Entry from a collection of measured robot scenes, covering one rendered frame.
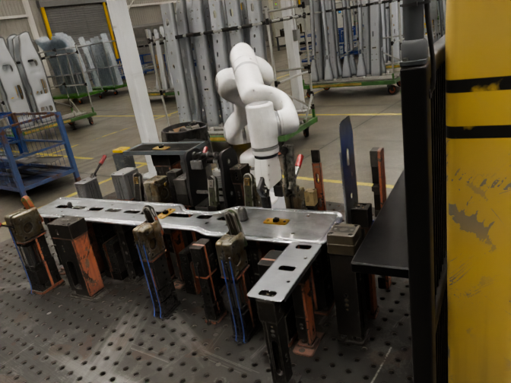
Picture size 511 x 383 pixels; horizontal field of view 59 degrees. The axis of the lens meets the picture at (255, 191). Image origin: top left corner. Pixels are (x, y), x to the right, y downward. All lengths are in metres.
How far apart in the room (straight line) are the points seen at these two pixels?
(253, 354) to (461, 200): 0.89
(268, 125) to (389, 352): 0.74
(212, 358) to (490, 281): 0.91
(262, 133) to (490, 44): 0.82
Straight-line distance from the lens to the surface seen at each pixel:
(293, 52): 8.25
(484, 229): 0.76
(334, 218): 1.49
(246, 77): 1.52
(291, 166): 1.57
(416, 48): 0.57
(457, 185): 0.73
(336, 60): 9.61
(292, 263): 1.26
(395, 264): 1.16
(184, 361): 1.49
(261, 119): 1.36
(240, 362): 1.43
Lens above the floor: 1.62
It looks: 20 degrees down
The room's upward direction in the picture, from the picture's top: 9 degrees counter-clockwise
